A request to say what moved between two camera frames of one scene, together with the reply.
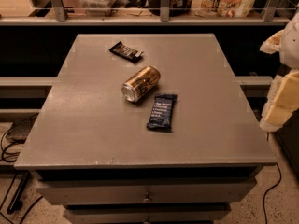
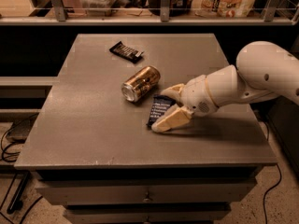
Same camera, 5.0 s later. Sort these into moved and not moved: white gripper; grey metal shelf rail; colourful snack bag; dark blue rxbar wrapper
Moved: white gripper
Not moved: colourful snack bag; dark blue rxbar wrapper; grey metal shelf rail
